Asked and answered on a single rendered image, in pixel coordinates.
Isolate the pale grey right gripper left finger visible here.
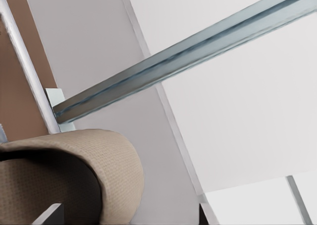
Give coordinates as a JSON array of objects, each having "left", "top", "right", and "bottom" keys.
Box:
[{"left": 31, "top": 203, "right": 65, "bottom": 225}]

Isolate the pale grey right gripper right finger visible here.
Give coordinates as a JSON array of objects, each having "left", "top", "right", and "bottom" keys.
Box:
[{"left": 199, "top": 193, "right": 220, "bottom": 225}]

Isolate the beige knit shoe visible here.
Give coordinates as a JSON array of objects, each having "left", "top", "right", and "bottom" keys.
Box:
[{"left": 0, "top": 128, "right": 145, "bottom": 225}]

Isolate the silver frame post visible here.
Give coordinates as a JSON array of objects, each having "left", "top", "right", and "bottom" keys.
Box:
[
  {"left": 285, "top": 175, "right": 314, "bottom": 225},
  {"left": 52, "top": 0, "right": 317, "bottom": 124}
]

